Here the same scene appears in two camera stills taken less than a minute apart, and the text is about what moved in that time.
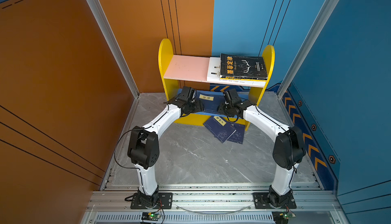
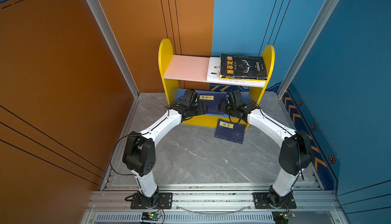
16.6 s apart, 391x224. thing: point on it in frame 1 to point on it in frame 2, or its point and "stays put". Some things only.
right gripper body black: (225, 109) stays put
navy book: (220, 128) to (213, 101)
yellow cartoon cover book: (244, 78) stays put
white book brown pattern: (213, 75) stays put
